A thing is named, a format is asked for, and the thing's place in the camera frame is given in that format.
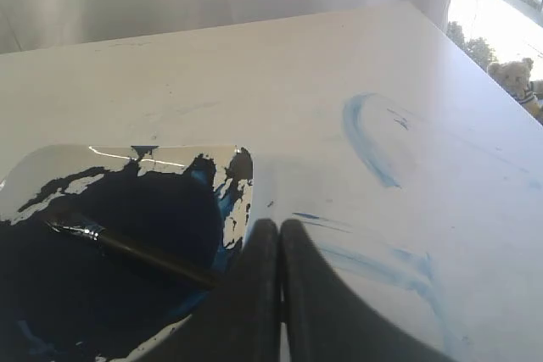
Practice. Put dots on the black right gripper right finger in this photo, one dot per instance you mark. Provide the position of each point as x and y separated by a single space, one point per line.
326 320

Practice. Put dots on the white square paint plate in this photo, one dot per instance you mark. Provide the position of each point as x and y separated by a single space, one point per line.
106 251

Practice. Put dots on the black paintbrush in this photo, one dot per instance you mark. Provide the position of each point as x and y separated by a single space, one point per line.
78 225

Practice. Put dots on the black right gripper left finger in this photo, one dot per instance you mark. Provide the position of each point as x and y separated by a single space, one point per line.
240 320

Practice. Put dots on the brown teddy bear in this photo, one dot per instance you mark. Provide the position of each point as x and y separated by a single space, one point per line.
514 78

